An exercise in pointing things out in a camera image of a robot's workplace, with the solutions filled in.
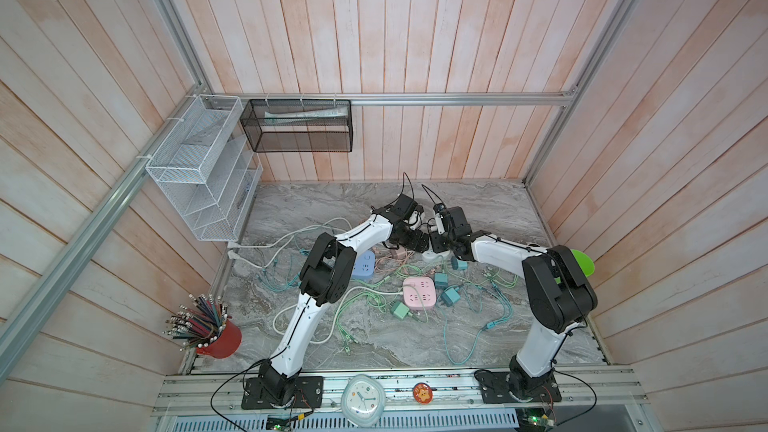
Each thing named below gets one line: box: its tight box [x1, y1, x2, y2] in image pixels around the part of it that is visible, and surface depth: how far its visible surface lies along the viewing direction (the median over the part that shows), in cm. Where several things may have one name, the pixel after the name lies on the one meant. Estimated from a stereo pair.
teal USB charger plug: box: [434, 272, 448, 289], surface depth 93 cm
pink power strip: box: [403, 277, 437, 310], surface depth 90 cm
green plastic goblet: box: [571, 249, 595, 277], surface depth 81 cm
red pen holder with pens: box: [162, 293, 242, 359], surface depth 74 cm
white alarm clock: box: [341, 374, 386, 428], surface depth 71 cm
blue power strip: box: [353, 250, 375, 279], surface depth 95 cm
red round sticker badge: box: [413, 382, 433, 405], surface depth 75 cm
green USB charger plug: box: [390, 301, 413, 319], surface depth 87 cm
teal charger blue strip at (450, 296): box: [440, 286, 461, 307], surface depth 90 cm
